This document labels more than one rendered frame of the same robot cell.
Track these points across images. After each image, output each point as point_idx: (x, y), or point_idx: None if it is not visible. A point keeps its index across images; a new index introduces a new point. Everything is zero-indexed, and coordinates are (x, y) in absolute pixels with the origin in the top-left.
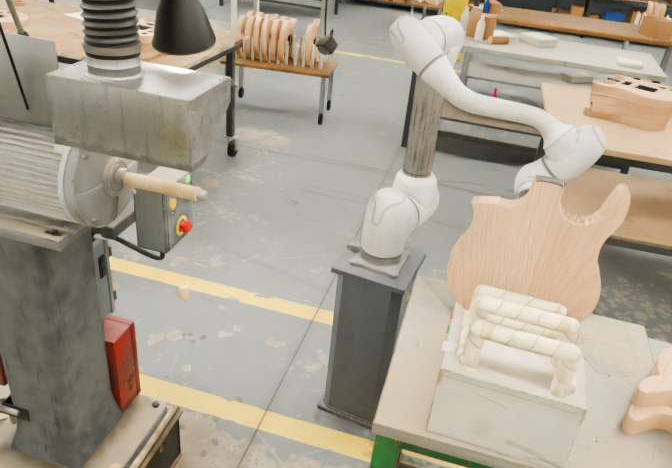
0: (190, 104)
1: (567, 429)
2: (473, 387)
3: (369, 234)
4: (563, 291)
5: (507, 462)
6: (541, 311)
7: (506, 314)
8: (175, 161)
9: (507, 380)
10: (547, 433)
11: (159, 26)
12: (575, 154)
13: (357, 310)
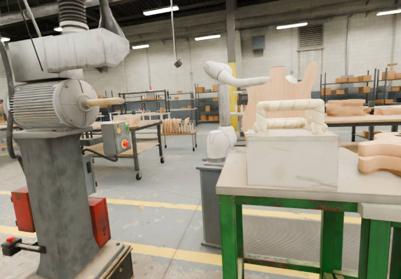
0: (102, 29)
1: (331, 155)
2: (267, 143)
3: (209, 149)
4: None
5: (301, 191)
6: (292, 99)
7: None
8: (99, 62)
9: (286, 135)
10: (320, 162)
11: None
12: None
13: (210, 185)
